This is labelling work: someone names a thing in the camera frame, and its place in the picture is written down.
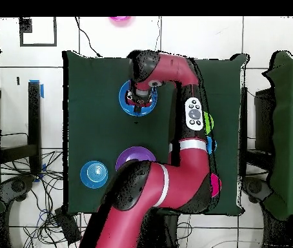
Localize small pinkish red bowl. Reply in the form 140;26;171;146
210;172;223;199

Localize black metal stand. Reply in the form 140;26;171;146
239;86;276;172
0;80;45;175

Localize small blue bowl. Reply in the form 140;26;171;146
79;160;109;189

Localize small green bowl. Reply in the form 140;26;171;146
203;111;215;136

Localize large blue bowl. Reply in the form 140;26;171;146
118;79;159;118

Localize purple bowl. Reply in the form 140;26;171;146
115;146;157;171

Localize black equipment base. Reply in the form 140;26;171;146
0;175;35;202
241;176;274;205

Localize blue cup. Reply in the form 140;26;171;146
206;136;217;155

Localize large pink bowl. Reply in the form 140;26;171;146
109;16;133;26

